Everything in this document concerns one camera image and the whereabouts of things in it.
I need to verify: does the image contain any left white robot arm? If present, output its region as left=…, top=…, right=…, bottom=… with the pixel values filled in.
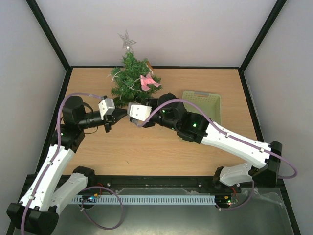
left=7, top=93, right=127, bottom=235

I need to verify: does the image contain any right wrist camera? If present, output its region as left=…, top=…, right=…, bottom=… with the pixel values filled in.
left=127, top=102, right=152, bottom=121

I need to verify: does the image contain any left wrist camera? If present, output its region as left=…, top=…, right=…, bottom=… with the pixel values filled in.
left=98, top=98, right=115, bottom=120

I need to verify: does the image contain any small green christmas tree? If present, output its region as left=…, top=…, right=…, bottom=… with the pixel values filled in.
left=111, top=52, right=162, bottom=108

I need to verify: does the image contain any pink fabric bow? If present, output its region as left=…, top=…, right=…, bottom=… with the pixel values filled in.
left=140, top=74, right=161, bottom=91

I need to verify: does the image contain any white slotted cable duct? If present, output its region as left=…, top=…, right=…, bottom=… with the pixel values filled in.
left=69, top=195, right=216, bottom=205

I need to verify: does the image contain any purple cable loop front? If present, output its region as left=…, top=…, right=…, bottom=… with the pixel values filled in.
left=79, top=186, right=125, bottom=230

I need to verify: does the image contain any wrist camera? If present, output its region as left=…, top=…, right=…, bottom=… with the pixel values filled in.
left=127, top=102, right=152, bottom=121
left=98, top=98, right=115, bottom=120

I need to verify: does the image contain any black aluminium front rail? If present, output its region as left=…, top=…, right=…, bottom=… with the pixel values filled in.
left=88, top=175, right=231, bottom=192

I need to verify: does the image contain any green perforated plastic basket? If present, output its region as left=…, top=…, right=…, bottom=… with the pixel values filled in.
left=178, top=90, right=222, bottom=142

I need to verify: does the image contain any silver star ornament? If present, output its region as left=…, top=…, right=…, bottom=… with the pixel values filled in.
left=118, top=30, right=136, bottom=53

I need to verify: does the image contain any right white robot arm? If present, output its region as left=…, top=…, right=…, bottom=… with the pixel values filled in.
left=128, top=93, right=282, bottom=192

